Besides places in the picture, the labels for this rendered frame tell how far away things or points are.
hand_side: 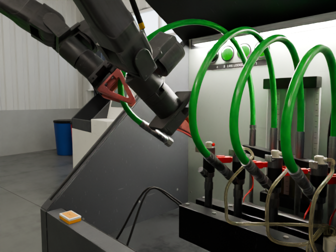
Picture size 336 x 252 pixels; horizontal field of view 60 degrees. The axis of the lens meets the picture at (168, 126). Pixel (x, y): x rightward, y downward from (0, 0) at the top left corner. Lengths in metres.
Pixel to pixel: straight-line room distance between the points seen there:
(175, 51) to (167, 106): 0.11
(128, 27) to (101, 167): 0.49
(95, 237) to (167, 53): 0.40
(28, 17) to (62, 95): 7.18
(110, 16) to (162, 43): 0.14
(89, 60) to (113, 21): 0.24
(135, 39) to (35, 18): 0.30
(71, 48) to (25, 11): 0.12
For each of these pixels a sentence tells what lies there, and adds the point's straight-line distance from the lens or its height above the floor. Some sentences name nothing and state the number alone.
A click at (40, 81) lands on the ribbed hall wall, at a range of 7.64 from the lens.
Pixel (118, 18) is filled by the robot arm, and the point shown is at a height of 1.35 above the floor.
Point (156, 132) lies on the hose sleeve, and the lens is 0.70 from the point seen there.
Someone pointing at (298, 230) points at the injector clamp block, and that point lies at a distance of 0.64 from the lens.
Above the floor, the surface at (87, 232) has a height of 0.95.
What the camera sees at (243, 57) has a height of 1.34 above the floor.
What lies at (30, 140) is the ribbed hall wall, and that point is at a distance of 7.55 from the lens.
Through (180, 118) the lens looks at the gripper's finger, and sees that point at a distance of 0.58.
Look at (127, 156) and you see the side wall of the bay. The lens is 0.91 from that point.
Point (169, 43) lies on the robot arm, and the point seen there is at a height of 1.34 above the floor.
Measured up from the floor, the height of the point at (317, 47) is 1.31.
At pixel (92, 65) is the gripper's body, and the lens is 0.68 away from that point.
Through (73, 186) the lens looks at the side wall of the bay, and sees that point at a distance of 0.84.
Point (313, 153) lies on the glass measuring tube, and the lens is 0.87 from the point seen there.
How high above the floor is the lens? 1.23
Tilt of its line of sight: 5 degrees down
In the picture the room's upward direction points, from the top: straight up
